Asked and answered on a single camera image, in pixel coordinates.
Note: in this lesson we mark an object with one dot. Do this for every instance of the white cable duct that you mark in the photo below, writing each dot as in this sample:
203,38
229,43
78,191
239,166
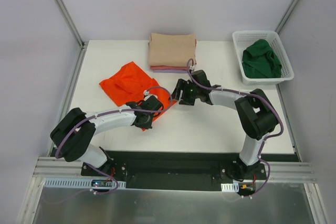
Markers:
230,187
99,184

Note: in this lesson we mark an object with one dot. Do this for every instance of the white plastic basket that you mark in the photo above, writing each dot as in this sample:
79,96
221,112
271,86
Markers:
245,38

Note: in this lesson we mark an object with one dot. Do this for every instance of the folded pink t-shirt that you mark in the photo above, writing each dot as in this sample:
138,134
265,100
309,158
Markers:
168,67

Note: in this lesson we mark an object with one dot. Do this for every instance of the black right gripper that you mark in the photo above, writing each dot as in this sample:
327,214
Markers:
185,91

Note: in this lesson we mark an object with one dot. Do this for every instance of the green t-shirt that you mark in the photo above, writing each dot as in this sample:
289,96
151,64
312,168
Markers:
259,61

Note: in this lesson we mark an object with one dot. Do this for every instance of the left aluminium frame post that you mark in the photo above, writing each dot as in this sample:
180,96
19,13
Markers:
70,23

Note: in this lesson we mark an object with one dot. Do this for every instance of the left white cable duct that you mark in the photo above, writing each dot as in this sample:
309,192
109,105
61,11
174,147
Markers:
99,184

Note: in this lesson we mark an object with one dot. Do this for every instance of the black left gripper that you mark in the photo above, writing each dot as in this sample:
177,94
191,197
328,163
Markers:
156,103

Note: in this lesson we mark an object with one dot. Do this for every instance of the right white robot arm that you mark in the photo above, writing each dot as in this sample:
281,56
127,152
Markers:
256,113

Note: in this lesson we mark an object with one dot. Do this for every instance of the orange t-shirt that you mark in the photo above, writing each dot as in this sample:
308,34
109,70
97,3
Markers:
129,84

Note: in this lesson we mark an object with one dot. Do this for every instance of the folded purple t-shirt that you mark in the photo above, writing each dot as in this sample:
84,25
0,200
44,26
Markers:
170,71

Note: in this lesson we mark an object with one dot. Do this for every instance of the right white cable duct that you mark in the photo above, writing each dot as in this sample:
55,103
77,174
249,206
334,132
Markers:
230,187

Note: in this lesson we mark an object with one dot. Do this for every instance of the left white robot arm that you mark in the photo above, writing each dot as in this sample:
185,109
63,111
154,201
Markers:
74,132

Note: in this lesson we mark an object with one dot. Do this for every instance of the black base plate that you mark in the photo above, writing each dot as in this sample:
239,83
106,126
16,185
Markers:
181,171

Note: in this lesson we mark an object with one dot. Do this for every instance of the right aluminium frame post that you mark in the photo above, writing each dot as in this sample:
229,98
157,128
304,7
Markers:
286,16

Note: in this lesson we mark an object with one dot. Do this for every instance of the aluminium frame post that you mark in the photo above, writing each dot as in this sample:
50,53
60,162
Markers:
286,16
70,23

